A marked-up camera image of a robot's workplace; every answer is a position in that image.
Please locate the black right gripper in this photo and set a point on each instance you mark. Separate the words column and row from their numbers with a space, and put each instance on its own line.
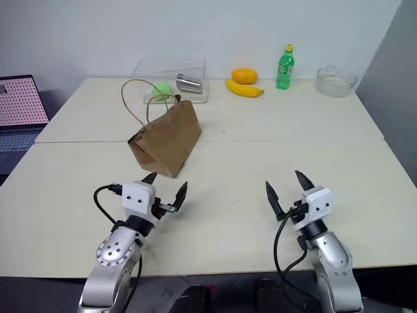
column 299, row 212

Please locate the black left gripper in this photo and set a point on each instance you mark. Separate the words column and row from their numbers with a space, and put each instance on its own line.
column 159, row 208

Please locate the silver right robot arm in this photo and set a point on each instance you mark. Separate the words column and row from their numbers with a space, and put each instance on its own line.
column 332, row 257

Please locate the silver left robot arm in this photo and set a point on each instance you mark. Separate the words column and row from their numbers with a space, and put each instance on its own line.
column 112, row 251

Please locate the green ball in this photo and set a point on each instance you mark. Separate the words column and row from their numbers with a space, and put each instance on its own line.
column 163, row 89

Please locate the narrow dark rounded shape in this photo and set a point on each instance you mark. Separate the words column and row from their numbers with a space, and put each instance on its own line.
column 268, row 295

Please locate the silver metal cup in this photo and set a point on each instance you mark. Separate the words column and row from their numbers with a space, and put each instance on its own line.
column 189, row 84

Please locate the yellow banana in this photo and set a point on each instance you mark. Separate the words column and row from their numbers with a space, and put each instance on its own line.
column 242, row 89

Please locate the wide dark rounded shape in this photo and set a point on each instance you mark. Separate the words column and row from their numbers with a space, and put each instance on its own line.
column 193, row 300

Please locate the clear glass bowl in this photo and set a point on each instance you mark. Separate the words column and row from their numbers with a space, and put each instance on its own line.
column 335, row 83

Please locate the green soda bottle yellow cap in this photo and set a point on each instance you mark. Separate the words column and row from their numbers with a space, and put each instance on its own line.
column 285, row 70

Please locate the orange mango fruit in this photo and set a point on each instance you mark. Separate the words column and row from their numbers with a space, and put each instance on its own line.
column 244, row 76

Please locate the clear plastic box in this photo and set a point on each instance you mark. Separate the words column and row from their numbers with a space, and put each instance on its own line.
column 195, row 66

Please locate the open laptop with dotted screen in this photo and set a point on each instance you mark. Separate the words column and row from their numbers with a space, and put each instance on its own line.
column 19, row 101

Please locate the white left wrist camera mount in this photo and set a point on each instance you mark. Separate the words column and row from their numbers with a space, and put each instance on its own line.
column 137, row 197

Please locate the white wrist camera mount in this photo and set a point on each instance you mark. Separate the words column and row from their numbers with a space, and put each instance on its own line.
column 137, row 197
column 317, row 203

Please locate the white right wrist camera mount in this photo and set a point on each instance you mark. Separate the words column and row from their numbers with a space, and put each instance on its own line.
column 317, row 203

